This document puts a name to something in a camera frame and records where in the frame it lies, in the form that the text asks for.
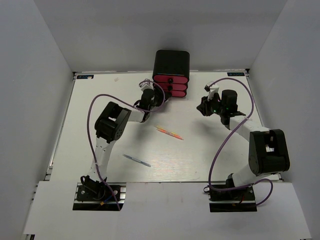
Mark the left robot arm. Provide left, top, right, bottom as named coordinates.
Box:
left=80, top=87, right=172, bottom=200

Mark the left blue table label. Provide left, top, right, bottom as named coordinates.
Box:
left=76, top=74, right=94, bottom=80

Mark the right blue table label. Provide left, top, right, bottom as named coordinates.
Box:
left=227, top=72, right=245, bottom=77

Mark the orange highlighter pen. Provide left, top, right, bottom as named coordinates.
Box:
left=156, top=129, right=184, bottom=141

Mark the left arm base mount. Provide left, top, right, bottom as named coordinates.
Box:
left=72, top=176, right=127, bottom=212

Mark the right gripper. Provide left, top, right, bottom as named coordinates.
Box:
left=197, top=92, right=226, bottom=117

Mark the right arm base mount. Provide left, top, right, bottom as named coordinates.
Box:
left=203, top=185, right=257, bottom=213

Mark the black drawer cabinet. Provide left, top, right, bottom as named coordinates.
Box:
left=152, top=49, right=190, bottom=78

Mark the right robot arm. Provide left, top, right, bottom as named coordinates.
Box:
left=197, top=89, right=290, bottom=200

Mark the blue thin pen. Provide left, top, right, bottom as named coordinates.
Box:
left=123, top=154, right=151, bottom=168

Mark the blue table label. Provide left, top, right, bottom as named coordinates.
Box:
left=227, top=72, right=245, bottom=77
left=76, top=74, right=94, bottom=80

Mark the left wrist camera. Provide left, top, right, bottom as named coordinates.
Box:
left=138, top=79, right=154, bottom=92

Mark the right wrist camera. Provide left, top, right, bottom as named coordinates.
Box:
left=204, top=81, right=219, bottom=101

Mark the yellow highlighter pen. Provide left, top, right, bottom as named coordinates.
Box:
left=154, top=125, right=176, bottom=135

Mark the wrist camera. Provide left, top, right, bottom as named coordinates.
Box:
left=138, top=79, right=154, bottom=92
left=204, top=81, right=219, bottom=101

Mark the pink top drawer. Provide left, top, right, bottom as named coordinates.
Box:
left=153, top=74, right=189, bottom=84

